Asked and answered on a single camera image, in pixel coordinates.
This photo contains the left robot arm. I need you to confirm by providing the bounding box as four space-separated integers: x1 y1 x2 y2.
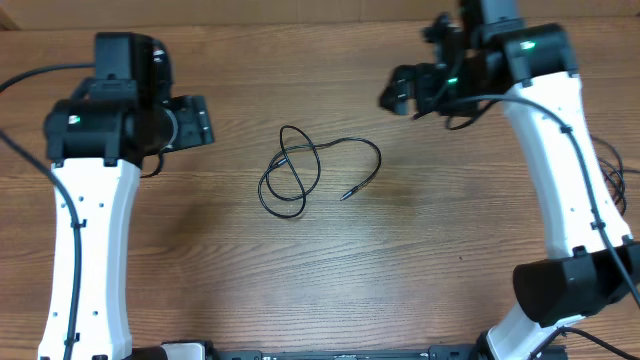
38 32 214 359

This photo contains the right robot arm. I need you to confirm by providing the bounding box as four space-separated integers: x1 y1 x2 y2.
379 1 639 359

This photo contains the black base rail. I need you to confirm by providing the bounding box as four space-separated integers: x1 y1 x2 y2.
128 340 491 360

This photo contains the black usb cable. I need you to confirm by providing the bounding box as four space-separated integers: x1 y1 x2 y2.
591 134 640 216

